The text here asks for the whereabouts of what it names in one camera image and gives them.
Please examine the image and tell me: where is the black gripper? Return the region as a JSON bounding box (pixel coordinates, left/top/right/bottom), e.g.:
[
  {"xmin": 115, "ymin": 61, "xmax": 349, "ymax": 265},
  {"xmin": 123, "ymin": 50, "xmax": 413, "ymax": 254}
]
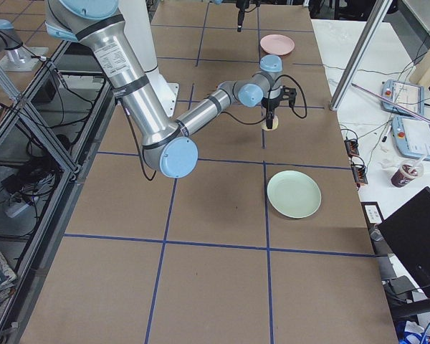
[
  {"xmin": 262, "ymin": 85, "xmax": 297, "ymax": 129},
  {"xmin": 236, "ymin": 0, "xmax": 261, "ymax": 32}
]

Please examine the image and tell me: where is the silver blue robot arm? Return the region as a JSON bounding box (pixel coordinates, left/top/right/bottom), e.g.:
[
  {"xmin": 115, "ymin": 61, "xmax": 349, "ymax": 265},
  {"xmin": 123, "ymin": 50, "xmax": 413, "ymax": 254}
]
[{"xmin": 45, "ymin": 1, "xmax": 283, "ymax": 178}]

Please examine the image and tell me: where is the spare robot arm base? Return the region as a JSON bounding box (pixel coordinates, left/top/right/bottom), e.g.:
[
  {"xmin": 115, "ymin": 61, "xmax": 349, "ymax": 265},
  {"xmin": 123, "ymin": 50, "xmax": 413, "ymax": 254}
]
[{"xmin": 0, "ymin": 19, "xmax": 49, "ymax": 72}]

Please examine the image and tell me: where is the pink plate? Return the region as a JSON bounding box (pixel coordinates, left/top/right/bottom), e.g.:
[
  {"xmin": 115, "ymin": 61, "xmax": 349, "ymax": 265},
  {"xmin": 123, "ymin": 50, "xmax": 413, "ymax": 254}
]
[{"xmin": 260, "ymin": 34, "xmax": 295, "ymax": 56}]

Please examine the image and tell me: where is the light green plate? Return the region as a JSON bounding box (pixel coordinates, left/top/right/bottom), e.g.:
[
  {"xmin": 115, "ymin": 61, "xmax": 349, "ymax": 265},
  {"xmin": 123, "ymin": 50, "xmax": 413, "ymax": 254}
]
[{"xmin": 267, "ymin": 171, "xmax": 322, "ymax": 219}]

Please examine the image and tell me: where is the orange electronics board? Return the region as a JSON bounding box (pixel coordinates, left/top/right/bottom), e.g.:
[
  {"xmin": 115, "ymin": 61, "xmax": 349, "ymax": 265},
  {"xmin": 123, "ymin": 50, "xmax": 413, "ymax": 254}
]
[
  {"xmin": 344, "ymin": 138, "xmax": 359, "ymax": 157},
  {"xmin": 351, "ymin": 163, "xmax": 368, "ymax": 187}
]

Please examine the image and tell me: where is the far teach pendant tablet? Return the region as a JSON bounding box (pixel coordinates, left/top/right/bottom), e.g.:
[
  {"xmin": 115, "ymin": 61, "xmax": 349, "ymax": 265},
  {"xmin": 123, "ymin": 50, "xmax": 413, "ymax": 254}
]
[{"xmin": 381, "ymin": 79, "xmax": 425, "ymax": 115}]

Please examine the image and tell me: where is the teach pendant tablet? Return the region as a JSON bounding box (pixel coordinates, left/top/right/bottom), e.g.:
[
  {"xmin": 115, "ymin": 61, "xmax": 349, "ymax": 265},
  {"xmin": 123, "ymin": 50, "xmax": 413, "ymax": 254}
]
[
  {"xmin": 391, "ymin": 115, "xmax": 430, "ymax": 161},
  {"xmin": 381, "ymin": 79, "xmax": 425, "ymax": 115}
]

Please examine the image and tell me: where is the near teach pendant tablet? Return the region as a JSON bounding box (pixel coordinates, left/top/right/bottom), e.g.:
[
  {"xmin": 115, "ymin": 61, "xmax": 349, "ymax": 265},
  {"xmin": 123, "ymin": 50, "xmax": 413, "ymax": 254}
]
[{"xmin": 391, "ymin": 115, "xmax": 430, "ymax": 161}]

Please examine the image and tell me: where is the reacher grabber stick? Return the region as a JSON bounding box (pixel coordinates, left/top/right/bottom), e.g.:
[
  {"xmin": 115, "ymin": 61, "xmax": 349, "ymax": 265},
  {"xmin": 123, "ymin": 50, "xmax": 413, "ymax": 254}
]
[{"xmin": 351, "ymin": 82, "xmax": 430, "ymax": 125}]

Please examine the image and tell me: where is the drink cup with straw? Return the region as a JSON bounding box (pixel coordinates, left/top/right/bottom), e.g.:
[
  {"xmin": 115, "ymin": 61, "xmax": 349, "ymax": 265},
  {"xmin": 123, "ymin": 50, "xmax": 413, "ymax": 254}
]
[{"xmin": 391, "ymin": 159, "xmax": 424, "ymax": 188}]

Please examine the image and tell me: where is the black laptop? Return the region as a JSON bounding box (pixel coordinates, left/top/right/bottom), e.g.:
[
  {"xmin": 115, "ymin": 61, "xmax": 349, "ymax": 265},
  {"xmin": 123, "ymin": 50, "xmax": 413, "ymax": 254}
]
[{"xmin": 378, "ymin": 186, "xmax": 430, "ymax": 297}]

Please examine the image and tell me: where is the white power strip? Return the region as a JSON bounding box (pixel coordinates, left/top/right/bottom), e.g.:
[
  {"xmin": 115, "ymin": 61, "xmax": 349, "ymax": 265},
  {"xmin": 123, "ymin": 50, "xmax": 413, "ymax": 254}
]
[{"xmin": 4, "ymin": 201, "xmax": 29, "ymax": 218}]

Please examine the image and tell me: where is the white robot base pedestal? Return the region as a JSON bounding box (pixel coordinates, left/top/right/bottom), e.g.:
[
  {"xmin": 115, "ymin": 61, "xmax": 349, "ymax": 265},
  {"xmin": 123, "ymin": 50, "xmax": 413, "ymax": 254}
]
[{"xmin": 119, "ymin": 0, "xmax": 179, "ymax": 117}]

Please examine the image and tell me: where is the aluminium frame post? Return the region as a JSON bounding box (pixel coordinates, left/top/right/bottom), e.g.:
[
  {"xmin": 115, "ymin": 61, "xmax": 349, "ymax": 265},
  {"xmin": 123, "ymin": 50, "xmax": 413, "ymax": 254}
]
[{"xmin": 330, "ymin": 0, "xmax": 392, "ymax": 111}]

